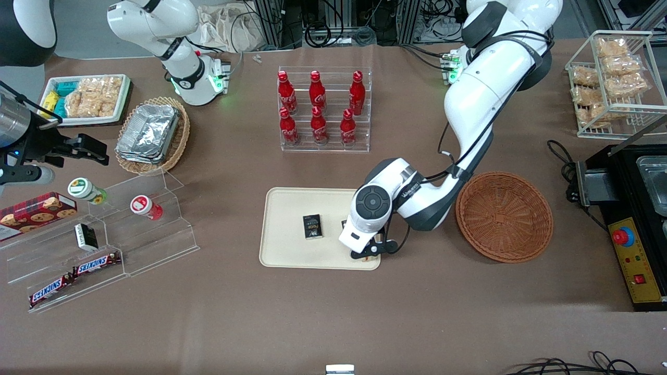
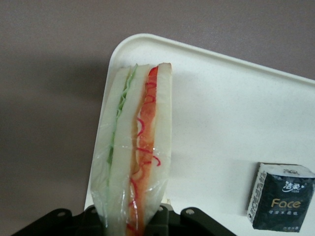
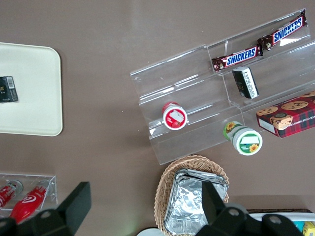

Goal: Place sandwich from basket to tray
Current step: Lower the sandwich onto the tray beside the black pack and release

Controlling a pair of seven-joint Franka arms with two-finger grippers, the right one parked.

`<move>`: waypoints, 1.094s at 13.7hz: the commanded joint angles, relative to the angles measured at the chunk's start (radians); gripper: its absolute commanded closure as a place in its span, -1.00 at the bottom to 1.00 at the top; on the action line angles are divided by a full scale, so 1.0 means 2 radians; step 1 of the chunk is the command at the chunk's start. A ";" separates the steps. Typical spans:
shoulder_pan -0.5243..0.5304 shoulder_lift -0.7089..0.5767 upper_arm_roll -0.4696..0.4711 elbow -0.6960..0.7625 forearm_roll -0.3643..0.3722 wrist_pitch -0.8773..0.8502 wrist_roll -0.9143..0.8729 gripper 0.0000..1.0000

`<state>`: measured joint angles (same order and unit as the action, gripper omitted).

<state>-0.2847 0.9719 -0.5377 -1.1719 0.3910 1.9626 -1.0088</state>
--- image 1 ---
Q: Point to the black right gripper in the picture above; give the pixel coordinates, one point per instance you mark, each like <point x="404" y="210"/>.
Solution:
<point x="39" y="141"/>

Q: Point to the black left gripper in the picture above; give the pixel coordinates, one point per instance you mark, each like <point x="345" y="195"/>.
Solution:
<point x="343" y="223"/>

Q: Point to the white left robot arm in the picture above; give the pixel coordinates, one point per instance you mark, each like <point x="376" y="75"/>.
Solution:
<point x="479" y="99"/>

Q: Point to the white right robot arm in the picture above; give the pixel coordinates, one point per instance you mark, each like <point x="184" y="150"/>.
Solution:
<point x="156" y="21"/>

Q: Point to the white rectangular snack tray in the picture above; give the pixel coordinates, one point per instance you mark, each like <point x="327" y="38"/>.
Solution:
<point x="122" y="96"/>

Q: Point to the light oval wicker basket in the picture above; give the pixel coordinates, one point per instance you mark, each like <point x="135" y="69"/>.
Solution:
<point x="180" y="140"/>

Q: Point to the beige plastic tray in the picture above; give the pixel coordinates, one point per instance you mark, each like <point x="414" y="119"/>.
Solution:
<point x="286" y="208"/>

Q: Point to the brown round wicker basket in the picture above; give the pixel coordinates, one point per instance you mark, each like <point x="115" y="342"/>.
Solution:
<point x="504" y="217"/>

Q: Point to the green bottle with white cap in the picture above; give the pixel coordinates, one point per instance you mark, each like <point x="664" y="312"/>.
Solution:
<point x="83" y="189"/>

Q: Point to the clear rice cracker bag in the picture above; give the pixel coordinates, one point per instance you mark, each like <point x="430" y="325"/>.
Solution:
<point x="81" y="101"/>
<point x="109" y="94"/>

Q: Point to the teal snack packet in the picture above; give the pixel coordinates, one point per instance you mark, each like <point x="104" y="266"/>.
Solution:
<point x="60" y="108"/>
<point x="66" y="88"/>

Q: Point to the aluminium foil container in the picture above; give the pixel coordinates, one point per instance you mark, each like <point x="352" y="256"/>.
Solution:
<point x="148" y="130"/>
<point x="140" y="159"/>

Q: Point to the small black snack box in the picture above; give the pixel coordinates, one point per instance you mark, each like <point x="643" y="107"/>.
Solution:
<point x="312" y="227"/>

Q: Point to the yellow snack packet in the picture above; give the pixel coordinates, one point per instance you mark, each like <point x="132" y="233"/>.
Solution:
<point x="49" y="100"/>

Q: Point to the red bottle with white cap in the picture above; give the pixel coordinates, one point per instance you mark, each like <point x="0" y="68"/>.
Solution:
<point x="144" y="205"/>

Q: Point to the red chocolate cookie box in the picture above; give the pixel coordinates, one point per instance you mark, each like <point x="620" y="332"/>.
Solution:
<point x="36" y="214"/>

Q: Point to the small black white box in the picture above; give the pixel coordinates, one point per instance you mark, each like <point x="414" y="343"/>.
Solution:
<point x="86" y="237"/>

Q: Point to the clear acrylic step shelf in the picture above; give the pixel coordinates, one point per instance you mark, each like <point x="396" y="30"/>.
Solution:
<point x="146" y="245"/>

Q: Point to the snickers chocolate bar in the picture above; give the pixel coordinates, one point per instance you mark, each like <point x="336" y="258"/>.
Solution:
<point x="96" y="263"/>
<point x="51" y="290"/>

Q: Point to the clear acrylic bottle rack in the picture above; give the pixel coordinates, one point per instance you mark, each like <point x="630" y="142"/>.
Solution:
<point x="333" y="143"/>

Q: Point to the red cola bottle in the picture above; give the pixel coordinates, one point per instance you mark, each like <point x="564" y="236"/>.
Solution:
<point x="357" y="95"/>
<point x="288" y="129"/>
<point x="347" y="130"/>
<point x="318" y="127"/>
<point x="317" y="94"/>
<point x="286" y="95"/>

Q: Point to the beige cloth bag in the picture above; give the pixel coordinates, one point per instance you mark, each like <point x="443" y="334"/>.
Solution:
<point x="229" y="31"/>

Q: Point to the black countertop appliance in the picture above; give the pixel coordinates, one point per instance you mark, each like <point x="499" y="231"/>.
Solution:
<point x="625" y="177"/>

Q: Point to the clear bagged pastry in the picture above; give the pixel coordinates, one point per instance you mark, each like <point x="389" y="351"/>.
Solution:
<point x="625" y="84"/>
<point x="583" y="76"/>
<point x="621" y="65"/>
<point x="586" y="97"/>
<point x="612" y="48"/>
<point x="599" y="113"/>

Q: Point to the yellow emergency stop control box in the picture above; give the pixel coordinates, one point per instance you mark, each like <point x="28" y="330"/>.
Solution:
<point x="638" y="271"/>

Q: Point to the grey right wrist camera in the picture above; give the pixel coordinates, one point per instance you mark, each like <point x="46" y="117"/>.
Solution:
<point x="26" y="175"/>

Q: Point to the aluminium frame post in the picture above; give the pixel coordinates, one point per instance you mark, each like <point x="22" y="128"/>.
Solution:
<point x="409" y="21"/>
<point x="271" y="21"/>

